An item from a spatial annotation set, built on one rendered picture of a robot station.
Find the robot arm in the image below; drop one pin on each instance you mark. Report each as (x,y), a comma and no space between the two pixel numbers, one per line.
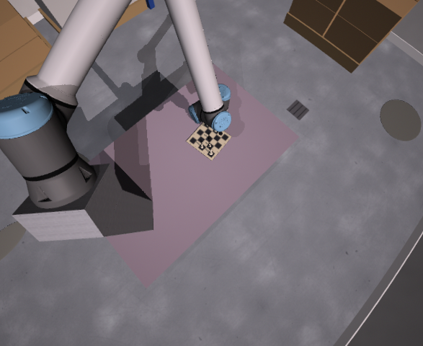
(33,125)

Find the black and cream chessboard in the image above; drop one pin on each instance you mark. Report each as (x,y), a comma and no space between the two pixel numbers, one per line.
(201,135)

